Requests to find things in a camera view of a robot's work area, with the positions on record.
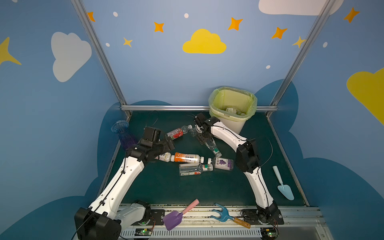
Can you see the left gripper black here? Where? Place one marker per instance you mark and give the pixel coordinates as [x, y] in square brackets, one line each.
[165, 144]

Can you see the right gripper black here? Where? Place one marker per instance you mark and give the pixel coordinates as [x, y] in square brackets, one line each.
[202, 132]

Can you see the clear bottle green cap band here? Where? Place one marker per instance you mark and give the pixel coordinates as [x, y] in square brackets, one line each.
[211, 144]

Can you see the orange label white bottle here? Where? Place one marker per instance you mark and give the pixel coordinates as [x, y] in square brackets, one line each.
[187, 158]

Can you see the clear bottle red green label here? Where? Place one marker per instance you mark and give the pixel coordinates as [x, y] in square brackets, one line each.
[194, 169]

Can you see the grape juice bottle purple label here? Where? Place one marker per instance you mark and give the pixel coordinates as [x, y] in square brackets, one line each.
[222, 163]

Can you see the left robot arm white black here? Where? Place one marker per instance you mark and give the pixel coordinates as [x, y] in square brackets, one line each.
[101, 220]

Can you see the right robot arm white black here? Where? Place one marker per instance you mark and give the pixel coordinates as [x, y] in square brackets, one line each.
[247, 160]

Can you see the white trash bin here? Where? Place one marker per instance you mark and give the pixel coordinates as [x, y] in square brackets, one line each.
[234, 123]

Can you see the green bin liner bag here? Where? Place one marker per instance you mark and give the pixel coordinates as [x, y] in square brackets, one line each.
[232, 104]

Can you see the purple plastic vase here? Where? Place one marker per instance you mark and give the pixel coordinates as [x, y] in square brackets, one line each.
[126, 137]

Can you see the left circuit board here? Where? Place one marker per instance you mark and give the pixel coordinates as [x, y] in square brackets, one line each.
[143, 232]

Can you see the circuit board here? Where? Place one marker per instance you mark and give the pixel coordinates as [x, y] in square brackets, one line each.
[143, 232]
[269, 234]

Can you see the light blue toy trowel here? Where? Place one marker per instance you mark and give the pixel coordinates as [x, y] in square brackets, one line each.
[284, 189]

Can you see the right circuit board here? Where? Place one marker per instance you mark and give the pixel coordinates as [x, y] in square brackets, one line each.
[269, 234]

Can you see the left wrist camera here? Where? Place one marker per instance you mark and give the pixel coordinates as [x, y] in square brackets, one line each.
[150, 137]

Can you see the aluminium frame rear rail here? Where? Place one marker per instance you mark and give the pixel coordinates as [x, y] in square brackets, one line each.
[164, 108]

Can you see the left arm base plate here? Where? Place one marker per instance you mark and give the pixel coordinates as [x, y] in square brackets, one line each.
[154, 218]

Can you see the purple toy shovel pink handle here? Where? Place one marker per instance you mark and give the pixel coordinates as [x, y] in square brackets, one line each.
[174, 218]

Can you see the blue garden fork wooden handle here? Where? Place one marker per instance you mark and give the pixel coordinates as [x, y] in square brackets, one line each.
[224, 216]

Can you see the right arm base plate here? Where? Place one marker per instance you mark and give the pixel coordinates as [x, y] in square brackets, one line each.
[259, 217]

